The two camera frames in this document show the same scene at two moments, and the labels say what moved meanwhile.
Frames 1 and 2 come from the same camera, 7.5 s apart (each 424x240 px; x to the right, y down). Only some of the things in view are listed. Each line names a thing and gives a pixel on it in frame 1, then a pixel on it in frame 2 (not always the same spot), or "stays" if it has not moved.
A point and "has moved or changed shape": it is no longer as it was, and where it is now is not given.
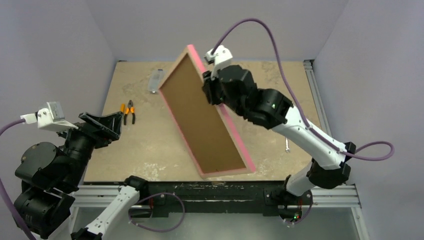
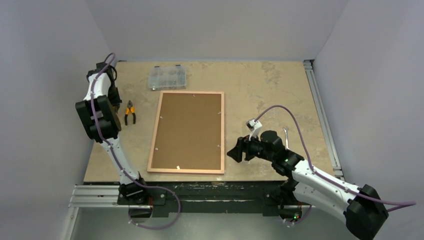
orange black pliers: (131, 108) stays
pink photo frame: (206, 129) has moved or changed shape
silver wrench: (287, 148) stays
